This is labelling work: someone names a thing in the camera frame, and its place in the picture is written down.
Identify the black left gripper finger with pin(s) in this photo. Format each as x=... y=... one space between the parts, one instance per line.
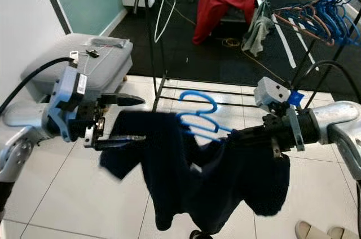
x=124 y=100
x=118 y=140

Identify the navy printed t-shirt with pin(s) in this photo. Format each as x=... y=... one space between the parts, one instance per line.
x=175 y=182

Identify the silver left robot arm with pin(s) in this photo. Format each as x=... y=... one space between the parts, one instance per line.
x=22 y=120

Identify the brown plastic hanger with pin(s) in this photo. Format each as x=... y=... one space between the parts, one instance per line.
x=304 y=22

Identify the small black clip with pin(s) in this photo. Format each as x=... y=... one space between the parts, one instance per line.
x=90 y=53

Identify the small white tag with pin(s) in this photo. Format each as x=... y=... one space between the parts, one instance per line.
x=74 y=56

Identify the olive green garment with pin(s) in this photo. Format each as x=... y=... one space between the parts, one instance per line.
x=259 y=30

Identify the red garment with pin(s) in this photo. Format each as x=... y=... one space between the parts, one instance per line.
x=225 y=2

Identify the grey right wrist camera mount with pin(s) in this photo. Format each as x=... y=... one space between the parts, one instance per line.
x=271 y=93

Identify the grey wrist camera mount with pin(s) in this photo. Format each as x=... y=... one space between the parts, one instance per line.
x=271 y=93
x=67 y=89

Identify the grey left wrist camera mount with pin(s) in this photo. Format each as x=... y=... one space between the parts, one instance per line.
x=67 y=89

